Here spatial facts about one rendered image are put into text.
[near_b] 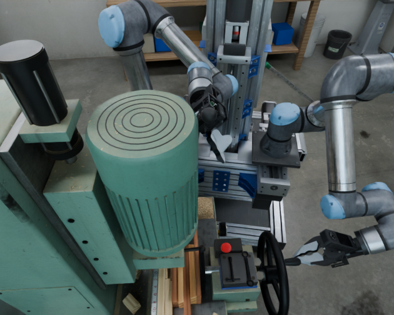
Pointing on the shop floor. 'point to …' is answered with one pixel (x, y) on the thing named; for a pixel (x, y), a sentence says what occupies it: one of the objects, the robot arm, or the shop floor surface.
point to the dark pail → (336, 44)
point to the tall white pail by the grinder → (311, 32)
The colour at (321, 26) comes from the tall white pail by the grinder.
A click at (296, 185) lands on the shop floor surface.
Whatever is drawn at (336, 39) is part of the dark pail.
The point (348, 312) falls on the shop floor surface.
